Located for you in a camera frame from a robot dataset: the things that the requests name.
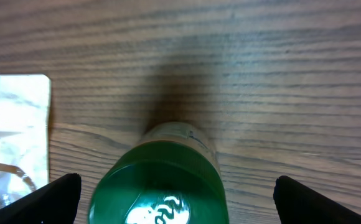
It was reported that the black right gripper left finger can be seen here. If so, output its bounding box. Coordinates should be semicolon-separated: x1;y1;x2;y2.
0;173;82;224

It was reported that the green lid jar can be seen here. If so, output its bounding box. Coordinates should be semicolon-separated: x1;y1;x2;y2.
88;122;229;224

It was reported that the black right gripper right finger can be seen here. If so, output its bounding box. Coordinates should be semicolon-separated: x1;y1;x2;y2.
273;175;361;224

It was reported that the beige nut snack pouch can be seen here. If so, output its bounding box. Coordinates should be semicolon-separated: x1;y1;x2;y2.
0;74;50;209

